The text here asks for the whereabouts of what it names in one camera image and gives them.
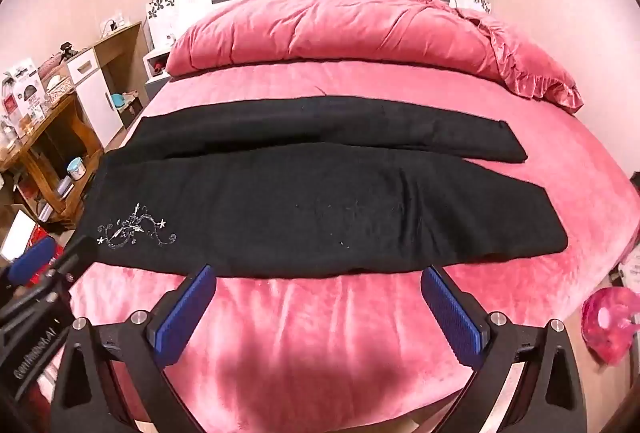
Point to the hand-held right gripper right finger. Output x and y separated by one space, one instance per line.
452 319

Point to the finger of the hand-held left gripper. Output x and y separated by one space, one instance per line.
75 255
32 258

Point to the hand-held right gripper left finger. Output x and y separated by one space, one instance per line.
184 315

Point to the black pants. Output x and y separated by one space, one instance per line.
300 193

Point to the white paper sheet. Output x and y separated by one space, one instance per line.
17 233

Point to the wooden desk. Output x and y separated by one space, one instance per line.
45 133

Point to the pink round bed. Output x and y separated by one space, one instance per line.
325 338

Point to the pink plastic bag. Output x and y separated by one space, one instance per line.
607 323

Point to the red white printed box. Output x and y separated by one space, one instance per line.
25 95

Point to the tissue box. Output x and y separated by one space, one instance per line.
61 88

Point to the wooden white cabinet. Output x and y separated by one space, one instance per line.
95 88

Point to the white nightstand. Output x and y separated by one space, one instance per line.
156 83

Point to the black small camera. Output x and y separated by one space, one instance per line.
67 50

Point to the wall socket with charger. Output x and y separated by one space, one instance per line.
112 27

